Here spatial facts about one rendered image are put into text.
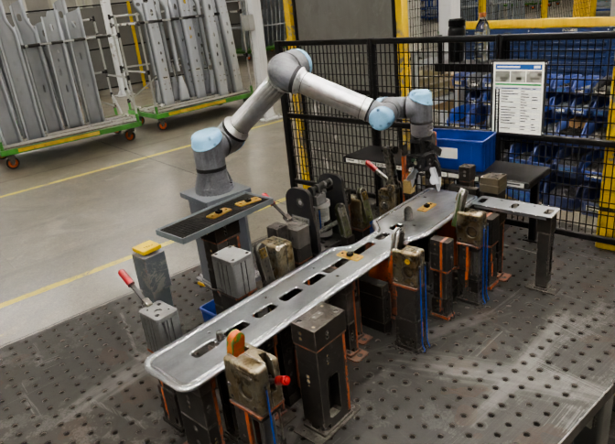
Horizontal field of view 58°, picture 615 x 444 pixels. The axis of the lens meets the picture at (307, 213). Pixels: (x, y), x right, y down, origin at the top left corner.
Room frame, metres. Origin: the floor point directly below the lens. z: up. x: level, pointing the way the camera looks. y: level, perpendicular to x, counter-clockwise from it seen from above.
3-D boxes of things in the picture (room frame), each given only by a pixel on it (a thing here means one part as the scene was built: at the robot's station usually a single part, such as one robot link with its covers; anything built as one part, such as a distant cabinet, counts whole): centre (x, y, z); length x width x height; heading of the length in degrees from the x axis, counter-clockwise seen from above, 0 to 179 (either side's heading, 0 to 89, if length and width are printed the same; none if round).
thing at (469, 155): (2.30, -0.66, 1.09); 0.30 x 0.17 x 0.13; 53
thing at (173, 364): (1.55, -0.11, 1.00); 1.38 x 0.22 x 0.02; 136
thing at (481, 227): (1.72, -0.55, 0.87); 0.12 x 0.09 x 0.35; 46
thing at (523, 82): (2.23, -0.90, 1.30); 0.23 x 0.02 x 0.31; 46
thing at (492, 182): (2.01, -0.73, 0.88); 0.08 x 0.08 x 0.36; 46
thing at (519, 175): (2.35, -0.60, 1.01); 0.90 x 0.22 x 0.03; 46
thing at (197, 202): (2.07, 0.35, 0.90); 0.21 x 0.21 x 0.40; 38
